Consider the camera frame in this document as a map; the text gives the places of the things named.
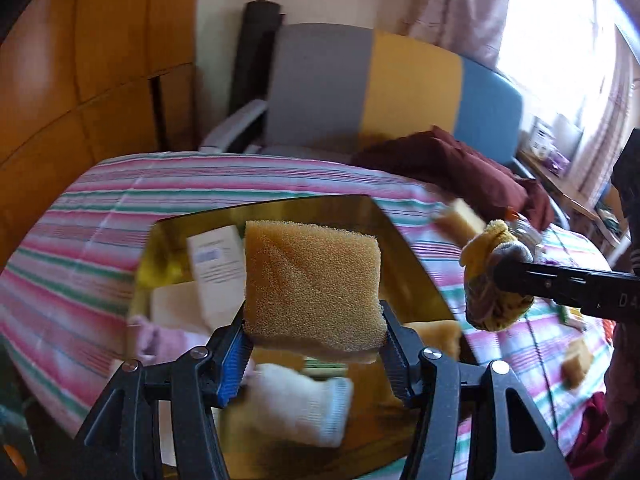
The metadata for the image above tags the green white small carton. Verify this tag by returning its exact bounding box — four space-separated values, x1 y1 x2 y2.
300 357 348 378

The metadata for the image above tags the grey yellow blue chair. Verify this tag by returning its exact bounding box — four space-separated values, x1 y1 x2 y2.
200 22 526 171

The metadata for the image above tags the wooden window ledge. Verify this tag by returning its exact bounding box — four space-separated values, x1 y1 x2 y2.
517 150 631 251

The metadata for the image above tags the yellow sock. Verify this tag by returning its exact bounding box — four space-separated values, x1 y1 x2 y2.
460 219 538 332

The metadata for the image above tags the white rectangular paper box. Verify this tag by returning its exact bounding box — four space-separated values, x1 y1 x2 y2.
150 280 211 333

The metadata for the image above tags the white cardboard medicine box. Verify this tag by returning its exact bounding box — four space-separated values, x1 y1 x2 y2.
186 225 248 328

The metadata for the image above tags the pink curtain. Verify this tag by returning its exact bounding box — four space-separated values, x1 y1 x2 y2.
395 0 516 73

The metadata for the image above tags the pink sock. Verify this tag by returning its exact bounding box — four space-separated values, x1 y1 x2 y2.
127 315 211 366

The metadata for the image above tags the maroon cloth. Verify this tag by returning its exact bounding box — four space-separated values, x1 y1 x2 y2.
350 126 556 231

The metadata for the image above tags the white sock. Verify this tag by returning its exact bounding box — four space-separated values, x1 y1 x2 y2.
245 362 353 448

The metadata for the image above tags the wooden wardrobe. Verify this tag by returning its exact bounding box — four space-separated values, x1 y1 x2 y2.
0 0 201 261

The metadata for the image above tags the striped tablecloth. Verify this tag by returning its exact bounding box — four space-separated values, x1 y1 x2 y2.
0 152 616 480

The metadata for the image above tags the gold metal tin box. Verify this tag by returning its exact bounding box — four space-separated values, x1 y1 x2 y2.
127 195 476 478

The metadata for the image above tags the purple white carton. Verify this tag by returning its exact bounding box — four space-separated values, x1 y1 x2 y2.
527 117 571 176

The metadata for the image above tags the yellow sponge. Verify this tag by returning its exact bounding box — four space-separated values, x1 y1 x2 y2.
243 219 388 365
434 199 486 243
560 337 596 391

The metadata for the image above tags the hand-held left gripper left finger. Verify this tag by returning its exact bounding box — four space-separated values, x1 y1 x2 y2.
75 317 256 480

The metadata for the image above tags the clear plastic packet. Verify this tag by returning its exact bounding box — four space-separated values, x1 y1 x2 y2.
505 207 548 257

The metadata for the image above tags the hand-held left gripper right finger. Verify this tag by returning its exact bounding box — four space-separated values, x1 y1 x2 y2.
378 300 573 480

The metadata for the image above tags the black rolled mat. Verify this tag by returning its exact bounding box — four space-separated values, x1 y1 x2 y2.
227 1 285 113

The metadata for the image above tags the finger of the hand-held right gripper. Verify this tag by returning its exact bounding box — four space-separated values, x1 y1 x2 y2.
492 257 583 311

